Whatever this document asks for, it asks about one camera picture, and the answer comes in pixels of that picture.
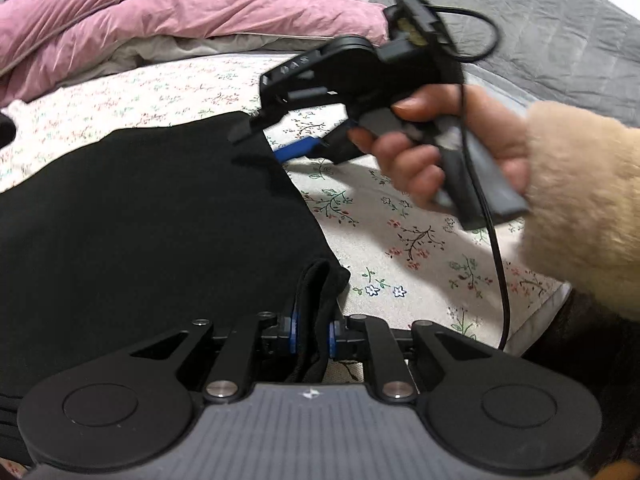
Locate beige fleece sleeve forearm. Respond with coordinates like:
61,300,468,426
520,102,639,320

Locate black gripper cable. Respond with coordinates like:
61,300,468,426
374,0,512,352

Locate floral white cloth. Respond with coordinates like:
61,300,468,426
1,53,570,354

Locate black folded garment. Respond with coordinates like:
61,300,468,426
0,113,16,148

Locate right hand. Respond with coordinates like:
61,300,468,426
348,84,529,210

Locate black pants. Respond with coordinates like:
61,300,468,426
1,112,349,464

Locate grey quilted pillow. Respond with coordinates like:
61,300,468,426
372,0,639,127

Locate pink velvet duvet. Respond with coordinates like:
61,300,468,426
1,0,386,105

